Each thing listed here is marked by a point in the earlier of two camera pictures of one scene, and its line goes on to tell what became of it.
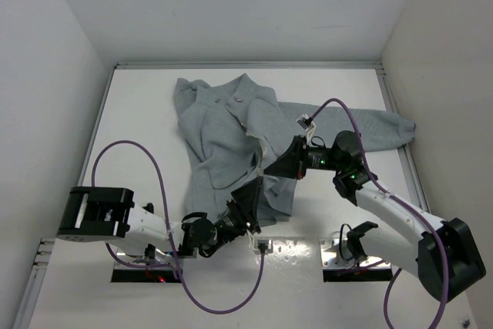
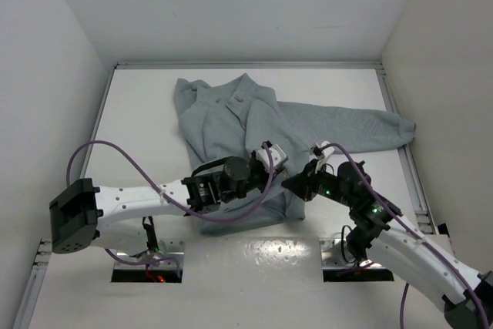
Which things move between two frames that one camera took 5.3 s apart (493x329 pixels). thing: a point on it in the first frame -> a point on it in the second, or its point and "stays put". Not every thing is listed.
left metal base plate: [160, 259] stays put
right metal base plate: [331, 258] stays put
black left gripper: [247, 198] -> [262, 185]
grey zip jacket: [233, 132] stays put
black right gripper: [293, 162] -> [303, 184]
